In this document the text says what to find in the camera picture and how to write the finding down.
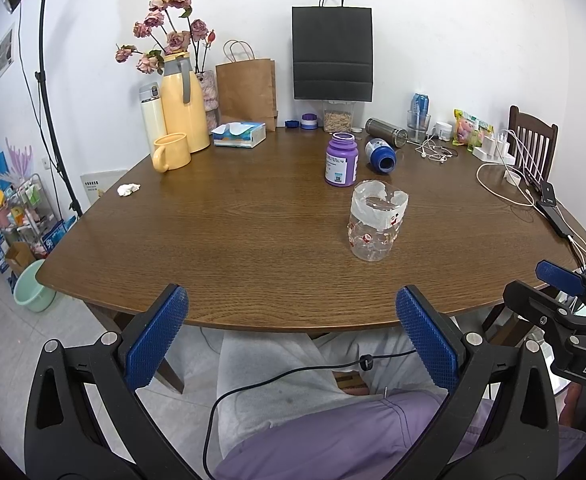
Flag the clear plastic cup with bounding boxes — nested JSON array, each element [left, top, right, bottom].
[[347, 180, 409, 262]]

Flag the black phone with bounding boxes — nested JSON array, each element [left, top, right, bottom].
[[536, 180, 572, 240]]

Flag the green plastic bucket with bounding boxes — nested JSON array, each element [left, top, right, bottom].
[[13, 260, 56, 313]]

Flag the wooden chair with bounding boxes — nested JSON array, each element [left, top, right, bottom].
[[508, 105, 558, 183]]

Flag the colourful snack packet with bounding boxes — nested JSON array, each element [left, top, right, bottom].
[[452, 108, 494, 152]]

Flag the metal storage rack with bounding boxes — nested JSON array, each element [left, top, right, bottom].
[[3, 174, 60, 258]]

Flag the blue lying jar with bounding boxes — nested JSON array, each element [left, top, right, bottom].
[[364, 138, 397, 174]]

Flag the clear drinking glass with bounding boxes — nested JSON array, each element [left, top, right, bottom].
[[407, 110, 430, 144]]

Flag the crumpled white tissue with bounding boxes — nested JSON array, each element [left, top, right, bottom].
[[116, 183, 140, 197]]

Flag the steel thermos bottle lying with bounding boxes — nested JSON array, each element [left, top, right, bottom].
[[366, 118, 408, 150]]

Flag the clear snack container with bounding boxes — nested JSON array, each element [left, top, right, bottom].
[[322, 100, 355, 133]]

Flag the yellow mug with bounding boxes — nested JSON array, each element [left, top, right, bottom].
[[152, 132, 191, 174]]

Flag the purple lid small jar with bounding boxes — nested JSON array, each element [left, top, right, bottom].
[[300, 113, 318, 130]]

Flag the white tumbler bottle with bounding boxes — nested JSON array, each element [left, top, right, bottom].
[[139, 82, 167, 153]]

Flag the yellow thermos jug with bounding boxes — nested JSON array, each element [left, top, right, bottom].
[[160, 52, 210, 153]]

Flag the tissue box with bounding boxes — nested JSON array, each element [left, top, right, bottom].
[[212, 122, 267, 148]]

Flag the black paper bag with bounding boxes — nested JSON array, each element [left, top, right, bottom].
[[292, 0, 373, 102]]

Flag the pink patterned vase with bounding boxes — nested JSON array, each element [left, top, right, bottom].
[[197, 70, 219, 131]]

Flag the brown paper bag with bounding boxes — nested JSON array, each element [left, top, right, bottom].
[[216, 39, 278, 132]]

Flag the dried pink flowers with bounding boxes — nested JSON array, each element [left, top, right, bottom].
[[115, 0, 216, 75]]

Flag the light stand tripod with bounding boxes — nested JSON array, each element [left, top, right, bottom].
[[2, 0, 84, 218]]

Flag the white charging cable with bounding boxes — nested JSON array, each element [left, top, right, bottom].
[[475, 129, 586, 276]]

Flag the black cable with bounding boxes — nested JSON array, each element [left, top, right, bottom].
[[202, 349, 419, 480]]

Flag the white wired earphones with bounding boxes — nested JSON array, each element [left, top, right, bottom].
[[415, 136, 459, 164]]

